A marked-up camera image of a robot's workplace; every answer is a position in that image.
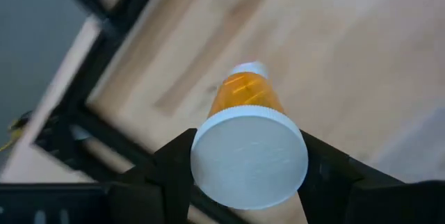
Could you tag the large orange pill bottle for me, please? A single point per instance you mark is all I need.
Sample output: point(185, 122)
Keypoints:
point(248, 158)

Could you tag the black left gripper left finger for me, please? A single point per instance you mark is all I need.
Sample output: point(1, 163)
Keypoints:
point(174, 182)

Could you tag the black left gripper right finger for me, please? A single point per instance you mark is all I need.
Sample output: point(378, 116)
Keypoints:
point(327, 182)

